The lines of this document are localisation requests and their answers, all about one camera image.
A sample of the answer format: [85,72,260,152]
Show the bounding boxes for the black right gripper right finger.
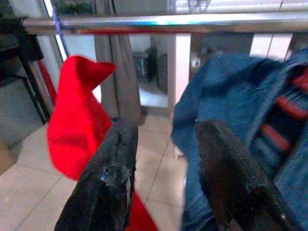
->
[195,119,303,231]

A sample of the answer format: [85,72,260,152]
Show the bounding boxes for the plain red shirt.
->
[47,55,159,231]

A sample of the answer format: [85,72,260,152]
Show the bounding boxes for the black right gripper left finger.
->
[54,119,139,231]

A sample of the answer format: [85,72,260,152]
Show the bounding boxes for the red plastic hanger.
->
[261,72,308,151]

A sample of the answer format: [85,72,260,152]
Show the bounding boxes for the blue denim garment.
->
[171,49,308,231]

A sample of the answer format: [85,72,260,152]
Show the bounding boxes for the brown cardboard box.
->
[0,139,15,176]

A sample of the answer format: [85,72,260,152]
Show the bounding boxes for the grey curtain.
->
[92,0,143,124]

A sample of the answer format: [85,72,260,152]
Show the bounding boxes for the silver clothes rack rail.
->
[23,12,308,34]

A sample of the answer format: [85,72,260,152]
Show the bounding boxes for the white cabinet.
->
[167,32,294,116]

